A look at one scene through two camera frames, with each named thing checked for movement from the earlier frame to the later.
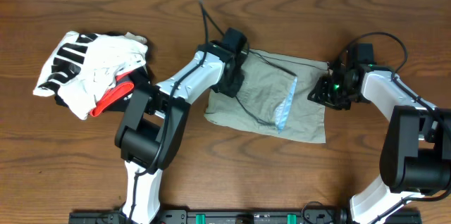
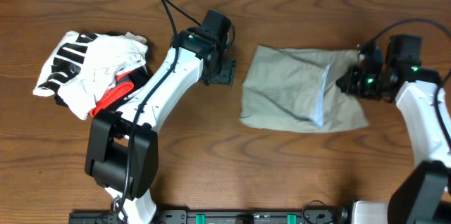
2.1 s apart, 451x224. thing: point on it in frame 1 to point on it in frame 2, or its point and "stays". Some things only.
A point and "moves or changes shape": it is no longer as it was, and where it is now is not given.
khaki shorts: [274, 98] moves or changes shape
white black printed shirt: [82, 65] stays
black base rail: [237, 217] stays
